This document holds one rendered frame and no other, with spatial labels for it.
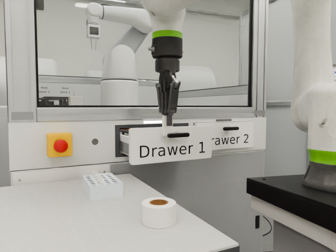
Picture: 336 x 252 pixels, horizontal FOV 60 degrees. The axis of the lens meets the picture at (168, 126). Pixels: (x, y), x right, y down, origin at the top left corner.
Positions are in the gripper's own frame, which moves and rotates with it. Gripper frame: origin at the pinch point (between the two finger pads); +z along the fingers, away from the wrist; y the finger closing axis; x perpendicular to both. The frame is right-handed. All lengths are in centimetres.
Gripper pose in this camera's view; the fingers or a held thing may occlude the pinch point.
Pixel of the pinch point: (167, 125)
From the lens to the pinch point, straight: 89.7
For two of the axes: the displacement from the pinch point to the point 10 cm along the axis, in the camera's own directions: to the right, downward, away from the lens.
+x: 9.0, -0.3, 4.4
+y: 4.4, 0.6, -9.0
